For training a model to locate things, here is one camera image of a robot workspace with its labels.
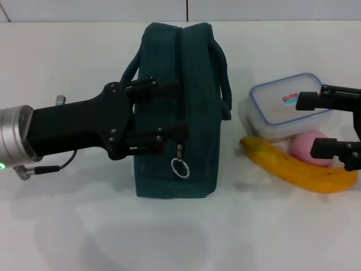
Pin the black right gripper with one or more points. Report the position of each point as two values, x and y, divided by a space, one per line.
356 124

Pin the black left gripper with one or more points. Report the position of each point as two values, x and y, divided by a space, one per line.
76 121

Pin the pink round fruit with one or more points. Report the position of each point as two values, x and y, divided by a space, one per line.
301 148

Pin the dark teal fabric bag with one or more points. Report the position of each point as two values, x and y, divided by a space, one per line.
203 113

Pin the clear box with blue lid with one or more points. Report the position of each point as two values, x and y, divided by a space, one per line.
276 113

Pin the yellow banana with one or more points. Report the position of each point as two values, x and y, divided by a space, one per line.
282 162

